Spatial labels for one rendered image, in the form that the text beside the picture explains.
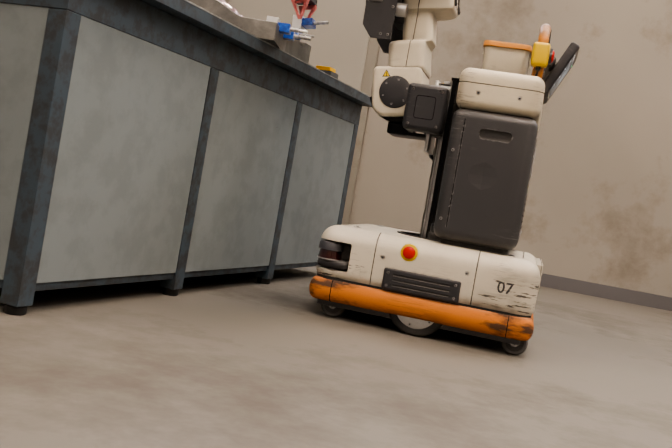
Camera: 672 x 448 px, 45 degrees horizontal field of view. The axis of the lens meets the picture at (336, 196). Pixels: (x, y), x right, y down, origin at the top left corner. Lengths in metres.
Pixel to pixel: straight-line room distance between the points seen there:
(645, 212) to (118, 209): 3.76
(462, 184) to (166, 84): 0.89
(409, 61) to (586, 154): 2.75
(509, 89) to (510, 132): 0.13
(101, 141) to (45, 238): 0.27
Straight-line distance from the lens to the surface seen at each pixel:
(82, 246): 2.04
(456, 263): 2.40
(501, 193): 2.43
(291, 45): 2.93
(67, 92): 1.92
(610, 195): 5.26
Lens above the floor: 0.40
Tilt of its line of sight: 1 degrees down
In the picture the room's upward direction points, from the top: 10 degrees clockwise
